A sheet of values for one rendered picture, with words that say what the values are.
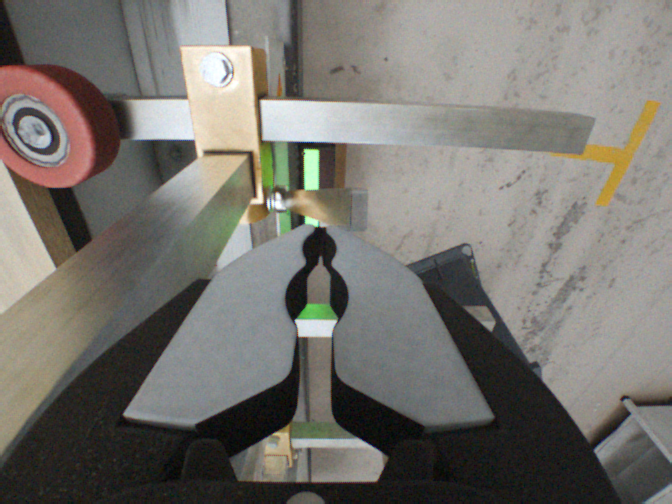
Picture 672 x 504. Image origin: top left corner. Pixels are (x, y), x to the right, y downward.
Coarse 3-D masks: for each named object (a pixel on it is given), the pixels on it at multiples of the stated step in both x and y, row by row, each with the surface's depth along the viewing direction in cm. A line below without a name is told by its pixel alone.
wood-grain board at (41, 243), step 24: (0, 168) 21; (0, 192) 22; (24, 192) 23; (48, 192) 25; (0, 216) 23; (24, 216) 23; (48, 216) 25; (0, 240) 24; (24, 240) 24; (48, 240) 25; (0, 264) 25; (24, 264) 25; (48, 264) 25; (0, 288) 27; (24, 288) 27; (0, 312) 28
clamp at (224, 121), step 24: (192, 48) 20; (216, 48) 20; (240, 48) 20; (192, 72) 21; (240, 72) 21; (264, 72) 24; (192, 96) 22; (216, 96) 22; (240, 96) 22; (264, 96) 25; (192, 120) 23; (216, 120) 23; (240, 120) 23; (216, 144) 24; (240, 144) 24; (264, 144) 25; (264, 168) 26; (264, 192) 26; (264, 216) 28
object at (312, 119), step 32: (128, 96) 24; (160, 96) 24; (128, 128) 24; (160, 128) 24; (192, 128) 24; (288, 128) 24; (320, 128) 24; (352, 128) 24; (384, 128) 24; (416, 128) 24; (448, 128) 24; (480, 128) 24; (512, 128) 24; (544, 128) 24; (576, 128) 24
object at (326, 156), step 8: (320, 152) 41; (328, 152) 40; (320, 160) 41; (328, 160) 41; (320, 168) 42; (328, 168) 42; (320, 176) 42; (328, 176) 42; (320, 184) 43; (328, 184) 43; (320, 224) 46; (320, 248) 48
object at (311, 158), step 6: (306, 150) 40; (312, 150) 40; (306, 156) 41; (312, 156) 41; (306, 162) 41; (312, 162) 41; (306, 168) 42; (312, 168) 42; (306, 174) 42; (312, 174) 42; (306, 180) 42; (312, 180) 42; (306, 186) 43; (312, 186) 43; (306, 222) 46; (312, 222) 46
